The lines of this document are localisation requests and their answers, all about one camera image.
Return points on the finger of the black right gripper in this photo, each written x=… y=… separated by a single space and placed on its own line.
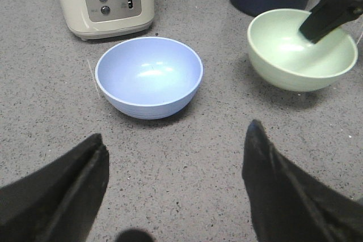
x=327 y=15

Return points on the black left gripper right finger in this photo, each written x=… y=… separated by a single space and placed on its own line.
x=288 y=204

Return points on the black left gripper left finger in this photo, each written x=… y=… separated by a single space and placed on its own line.
x=60 y=201

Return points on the green bowl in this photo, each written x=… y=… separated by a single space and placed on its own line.
x=283 y=57

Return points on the blue bowl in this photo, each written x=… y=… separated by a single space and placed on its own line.
x=149 y=77

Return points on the cream toaster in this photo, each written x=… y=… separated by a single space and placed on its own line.
x=98 y=19

